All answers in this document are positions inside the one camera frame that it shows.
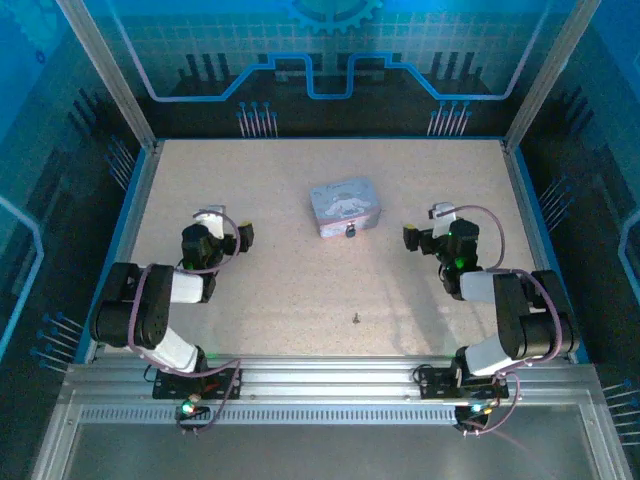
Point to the lavender cartoon tin box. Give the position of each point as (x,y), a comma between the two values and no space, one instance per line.
(342,202)

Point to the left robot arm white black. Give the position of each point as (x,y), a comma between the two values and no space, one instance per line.
(187,287)

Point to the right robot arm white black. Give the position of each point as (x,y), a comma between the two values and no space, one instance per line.
(477,285)

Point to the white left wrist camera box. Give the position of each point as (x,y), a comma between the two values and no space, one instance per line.
(216,222)

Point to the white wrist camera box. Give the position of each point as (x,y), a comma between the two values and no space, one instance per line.
(444,220)
(216,222)

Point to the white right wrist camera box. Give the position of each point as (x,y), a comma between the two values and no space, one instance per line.
(444,220)

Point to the aluminium side rail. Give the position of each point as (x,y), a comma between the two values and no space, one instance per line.
(525,210)
(132,225)

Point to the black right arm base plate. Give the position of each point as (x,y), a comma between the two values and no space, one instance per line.
(440,385)

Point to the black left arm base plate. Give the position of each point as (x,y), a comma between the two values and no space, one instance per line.
(170,385)

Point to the aluminium mounting rail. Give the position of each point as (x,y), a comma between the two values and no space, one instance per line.
(325,377)

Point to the aluminium frame post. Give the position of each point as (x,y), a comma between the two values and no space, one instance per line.
(550,75)
(107,75)

